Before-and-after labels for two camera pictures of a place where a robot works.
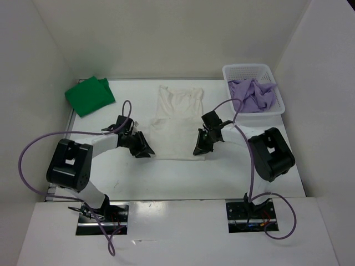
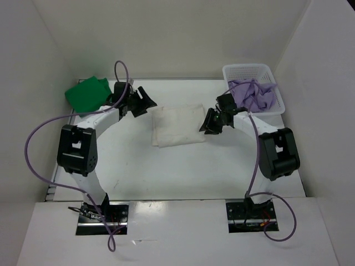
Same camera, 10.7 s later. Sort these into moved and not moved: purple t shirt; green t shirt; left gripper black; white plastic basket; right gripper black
Moved: right gripper black; left gripper black
Not moved: white plastic basket; green t shirt; purple t shirt
